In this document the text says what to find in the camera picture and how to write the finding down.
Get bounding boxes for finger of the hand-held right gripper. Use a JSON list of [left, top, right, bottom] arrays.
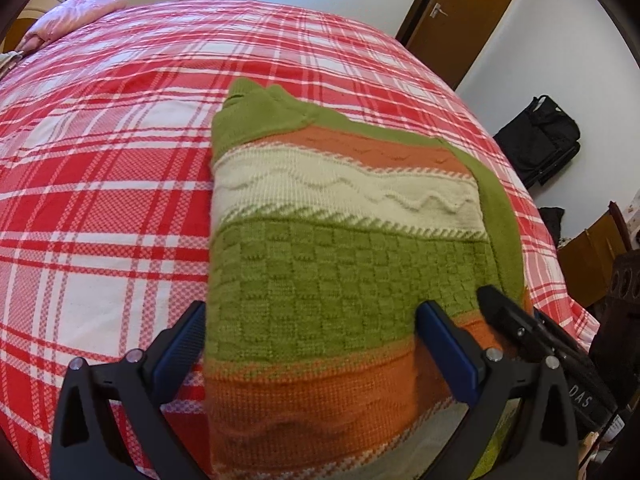
[[477, 285, 576, 363]]

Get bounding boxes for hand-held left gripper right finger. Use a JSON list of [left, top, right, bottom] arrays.
[[417, 300, 578, 480]]

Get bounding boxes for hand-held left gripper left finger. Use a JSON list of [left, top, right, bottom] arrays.
[[49, 300, 208, 480]]

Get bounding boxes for green knit sweater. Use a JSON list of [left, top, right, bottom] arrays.
[[202, 78, 533, 480]]

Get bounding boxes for black bag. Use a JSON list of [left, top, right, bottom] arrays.
[[537, 206, 566, 248]]

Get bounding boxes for dark brown wooden chair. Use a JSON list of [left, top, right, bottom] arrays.
[[592, 200, 640, 321]]

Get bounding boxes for black suitcase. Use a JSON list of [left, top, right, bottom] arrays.
[[492, 94, 582, 188]]

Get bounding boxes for red plaid bedspread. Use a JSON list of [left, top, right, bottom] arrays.
[[0, 0, 601, 480]]

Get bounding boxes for brown wooden door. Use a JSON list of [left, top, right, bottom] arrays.
[[395, 0, 526, 91]]

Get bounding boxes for printed pillow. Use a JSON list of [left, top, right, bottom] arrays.
[[0, 50, 23, 78]]

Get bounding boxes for pink quilted pillow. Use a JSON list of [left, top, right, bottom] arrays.
[[15, 0, 128, 53]]

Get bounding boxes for beige wooden headboard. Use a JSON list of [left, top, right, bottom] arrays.
[[2, 0, 63, 53]]

